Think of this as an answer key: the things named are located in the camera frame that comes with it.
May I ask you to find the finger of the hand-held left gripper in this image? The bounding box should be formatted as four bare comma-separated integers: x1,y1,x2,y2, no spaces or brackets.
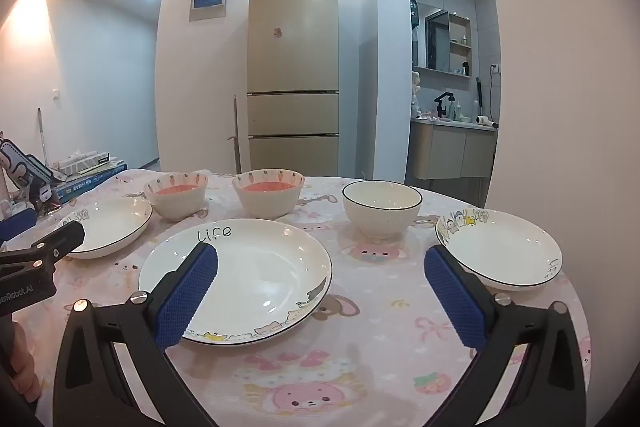
0,208,39,244
0,220,86,277

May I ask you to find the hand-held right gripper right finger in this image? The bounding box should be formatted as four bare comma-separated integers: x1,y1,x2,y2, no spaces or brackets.
424,244,587,427

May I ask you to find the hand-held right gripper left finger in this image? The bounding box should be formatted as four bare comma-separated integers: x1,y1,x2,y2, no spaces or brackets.
52,242,223,427

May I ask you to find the white cartoon print plate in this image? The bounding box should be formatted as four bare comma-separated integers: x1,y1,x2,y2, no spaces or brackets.
435,208,563,292
59,197,153,259
138,218,333,347

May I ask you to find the pink carrot print bowl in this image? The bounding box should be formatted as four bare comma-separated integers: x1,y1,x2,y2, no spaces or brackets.
232,168,305,219
144,171,209,222

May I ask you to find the white ribbed black-rimmed bowl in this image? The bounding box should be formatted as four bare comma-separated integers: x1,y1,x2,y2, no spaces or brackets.
342,180,423,239

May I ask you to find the person's left hand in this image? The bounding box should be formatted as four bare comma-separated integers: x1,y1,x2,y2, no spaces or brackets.
0,322,40,400

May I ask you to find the blue white cartoon cutout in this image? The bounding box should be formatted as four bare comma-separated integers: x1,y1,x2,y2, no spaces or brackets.
0,136,57,188

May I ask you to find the blue book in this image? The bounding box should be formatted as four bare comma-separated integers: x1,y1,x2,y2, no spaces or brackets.
54,161,127,204

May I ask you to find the pink cartoon printed tablecloth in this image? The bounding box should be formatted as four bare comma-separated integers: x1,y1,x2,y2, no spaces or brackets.
12,169,593,427

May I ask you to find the beige bathroom vanity cabinet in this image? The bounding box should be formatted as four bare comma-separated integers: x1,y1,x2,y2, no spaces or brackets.
411,117,497,180

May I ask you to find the black faucet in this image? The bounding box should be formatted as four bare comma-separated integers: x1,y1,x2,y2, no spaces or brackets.
434,92,456,120

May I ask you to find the white plush toy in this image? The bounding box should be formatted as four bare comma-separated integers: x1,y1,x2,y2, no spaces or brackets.
411,69,424,115

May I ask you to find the beige three-door fridge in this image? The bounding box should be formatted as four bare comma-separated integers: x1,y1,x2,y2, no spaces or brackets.
246,0,341,178

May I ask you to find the bathroom mirror cabinet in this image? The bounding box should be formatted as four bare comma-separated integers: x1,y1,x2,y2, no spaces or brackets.
425,9,473,78

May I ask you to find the mop with metal handle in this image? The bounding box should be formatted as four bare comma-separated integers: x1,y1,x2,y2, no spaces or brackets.
36,108,52,168

